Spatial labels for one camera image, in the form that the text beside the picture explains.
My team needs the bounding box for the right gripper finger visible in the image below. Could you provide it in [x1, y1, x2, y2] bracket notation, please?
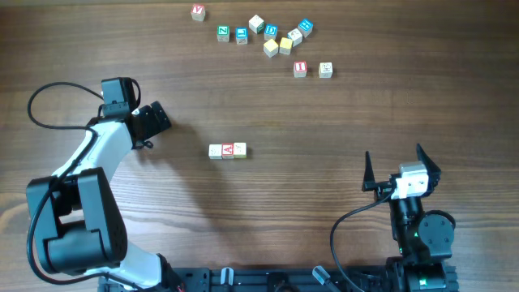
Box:
[363, 151, 375, 185]
[416, 144, 441, 174]

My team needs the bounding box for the red A letter block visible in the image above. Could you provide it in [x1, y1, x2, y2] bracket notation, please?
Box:
[221, 143, 234, 159]

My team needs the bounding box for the plain wooden picture block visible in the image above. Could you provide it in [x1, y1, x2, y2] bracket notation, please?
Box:
[234, 142, 247, 159]

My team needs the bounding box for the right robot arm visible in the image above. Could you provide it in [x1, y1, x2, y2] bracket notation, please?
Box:
[362, 145, 459, 292]

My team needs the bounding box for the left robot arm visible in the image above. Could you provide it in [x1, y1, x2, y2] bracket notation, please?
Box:
[26, 77, 179, 291]

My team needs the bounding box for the green Z letter block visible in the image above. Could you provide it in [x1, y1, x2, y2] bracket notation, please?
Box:
[217, 25, 230, 42]

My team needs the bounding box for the red V letter block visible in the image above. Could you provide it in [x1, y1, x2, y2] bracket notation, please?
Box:
[191, 4, 206, 22]

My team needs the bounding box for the blue letter block left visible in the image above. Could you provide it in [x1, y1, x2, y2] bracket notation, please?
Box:
[235, 27, 248, 45]

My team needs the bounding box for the red I letter block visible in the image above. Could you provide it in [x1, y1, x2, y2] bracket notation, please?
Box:
[294, 61, 307, 78]

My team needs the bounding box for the yellow block left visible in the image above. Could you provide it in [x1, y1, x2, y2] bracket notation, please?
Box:
[264, 39, 279, 58]

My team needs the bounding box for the yellow block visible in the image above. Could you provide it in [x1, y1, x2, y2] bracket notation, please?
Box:
[264, 39, 279, 58]
[279, 37, 294, 55]

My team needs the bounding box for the white green-sided block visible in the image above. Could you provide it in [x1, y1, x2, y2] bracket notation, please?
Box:
[249, 15, 264, 34]

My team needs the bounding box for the blue D letter block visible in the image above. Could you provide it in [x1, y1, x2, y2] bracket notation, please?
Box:
[264, 24, 278, 41]

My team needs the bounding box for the yellow block right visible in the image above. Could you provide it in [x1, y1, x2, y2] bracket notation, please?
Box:
[279, 37, 294, 55]

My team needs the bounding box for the blue block far right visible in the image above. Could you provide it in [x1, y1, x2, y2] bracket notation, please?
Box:
[298, 19, 314, 38]

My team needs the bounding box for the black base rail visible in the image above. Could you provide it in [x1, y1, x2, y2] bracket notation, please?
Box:
[161, 265, 459, 292]

